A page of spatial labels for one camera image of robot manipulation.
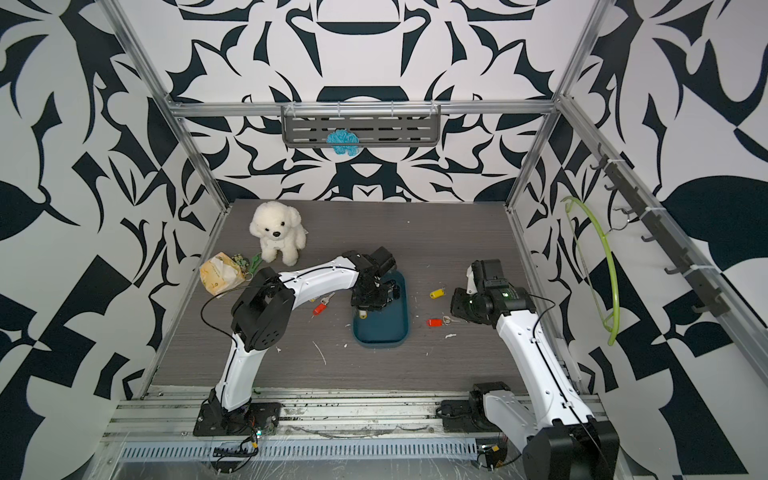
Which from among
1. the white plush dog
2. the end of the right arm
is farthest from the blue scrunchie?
the end of the right arm

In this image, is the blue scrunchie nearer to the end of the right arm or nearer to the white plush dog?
the white plush dog

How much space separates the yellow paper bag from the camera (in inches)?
37.7

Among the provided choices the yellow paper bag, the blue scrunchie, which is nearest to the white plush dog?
the yellow paper bag

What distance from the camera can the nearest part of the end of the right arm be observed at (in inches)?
21.5

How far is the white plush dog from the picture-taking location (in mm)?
933

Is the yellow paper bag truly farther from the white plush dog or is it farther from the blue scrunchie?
the blue scrunchie

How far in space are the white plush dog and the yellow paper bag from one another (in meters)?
0.10

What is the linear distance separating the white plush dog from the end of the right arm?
0.56 meters

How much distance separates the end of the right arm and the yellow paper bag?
693mm
